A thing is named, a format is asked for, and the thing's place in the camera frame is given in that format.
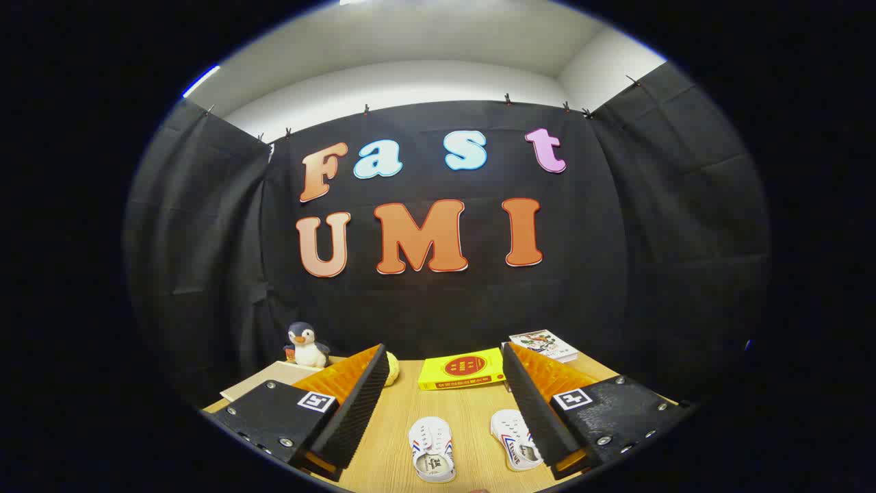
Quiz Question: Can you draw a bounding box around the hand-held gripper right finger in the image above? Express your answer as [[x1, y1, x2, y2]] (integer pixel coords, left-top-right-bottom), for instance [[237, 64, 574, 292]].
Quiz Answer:
[[502, 342, 695, 480]]

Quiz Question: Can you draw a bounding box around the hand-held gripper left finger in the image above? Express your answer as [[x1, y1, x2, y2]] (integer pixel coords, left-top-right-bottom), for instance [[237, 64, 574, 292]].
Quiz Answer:
[[203, 343, 389, 482]]

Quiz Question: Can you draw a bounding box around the white canvas shoe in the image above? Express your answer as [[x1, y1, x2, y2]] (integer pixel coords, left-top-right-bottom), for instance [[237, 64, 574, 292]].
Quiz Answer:
[[490, 409, 545, 472], [409, 416, 456, 483]]

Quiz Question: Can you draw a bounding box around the cream fabric storage box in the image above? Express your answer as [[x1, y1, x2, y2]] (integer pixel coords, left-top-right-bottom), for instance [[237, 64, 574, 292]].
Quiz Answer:
[[220, 361, 322, 403]]

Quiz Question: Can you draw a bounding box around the penguin plush toy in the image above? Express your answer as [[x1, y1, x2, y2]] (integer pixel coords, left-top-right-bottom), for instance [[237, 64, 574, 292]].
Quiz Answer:
[[283, 322, 331, 369]]

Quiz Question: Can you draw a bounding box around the yellow book with red circle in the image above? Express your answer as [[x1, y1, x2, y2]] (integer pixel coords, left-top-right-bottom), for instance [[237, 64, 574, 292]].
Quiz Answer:
[[417, 347, 508, 391]]

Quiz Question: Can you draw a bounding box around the black backdrop cloth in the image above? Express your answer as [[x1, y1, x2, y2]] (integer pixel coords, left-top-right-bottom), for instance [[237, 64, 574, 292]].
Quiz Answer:
[[123, 60, 773, 412]]

